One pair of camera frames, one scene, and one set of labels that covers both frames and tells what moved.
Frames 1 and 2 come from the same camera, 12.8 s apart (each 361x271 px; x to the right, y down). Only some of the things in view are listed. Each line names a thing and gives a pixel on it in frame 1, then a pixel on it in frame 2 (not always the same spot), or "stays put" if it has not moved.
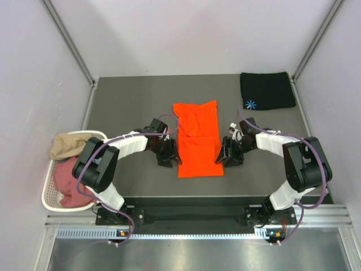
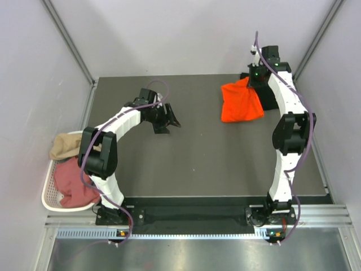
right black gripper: [234, 159] to [252, 83]
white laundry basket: [52, 195] stays put
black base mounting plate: [197, 214] stays put
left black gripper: [172, 152] to [159, 127]
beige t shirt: [67, 145] stays put
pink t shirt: [75, 193] stays put
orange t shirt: [199, 139] to [240, 102]
